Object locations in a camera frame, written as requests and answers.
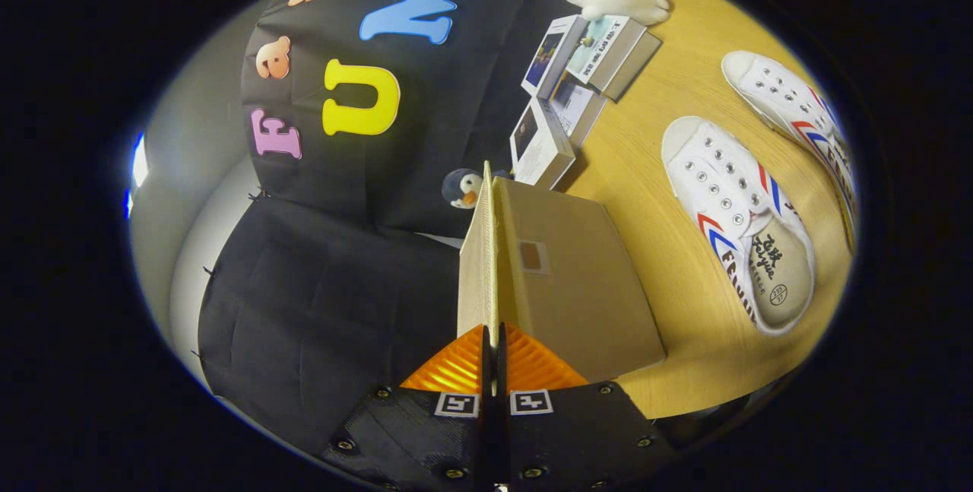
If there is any beige fabric storage box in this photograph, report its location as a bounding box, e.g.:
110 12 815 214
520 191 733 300
456 161 667 384

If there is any book with pale blue cover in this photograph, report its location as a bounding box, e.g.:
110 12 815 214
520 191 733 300
566 14 662 101

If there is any book with dark blue picture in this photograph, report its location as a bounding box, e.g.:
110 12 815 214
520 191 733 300
521 14 590 99

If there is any white striped canvas shoe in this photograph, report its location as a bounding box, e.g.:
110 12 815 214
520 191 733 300
660 116 816 337
721 49 860 249

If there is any plain white book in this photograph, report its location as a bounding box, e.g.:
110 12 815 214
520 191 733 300
549 70 607 149

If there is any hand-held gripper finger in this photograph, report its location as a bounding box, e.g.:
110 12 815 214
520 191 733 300
498 322 677 492
323 325 495 492

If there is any white book with portrait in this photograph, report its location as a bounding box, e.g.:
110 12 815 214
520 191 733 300
509 97 577 191

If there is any grey penguin plush toy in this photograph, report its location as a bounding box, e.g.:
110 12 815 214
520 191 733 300
442 167 512 210

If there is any large bright ceiling light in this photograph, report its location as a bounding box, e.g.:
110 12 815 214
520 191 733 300
124 129 151 219

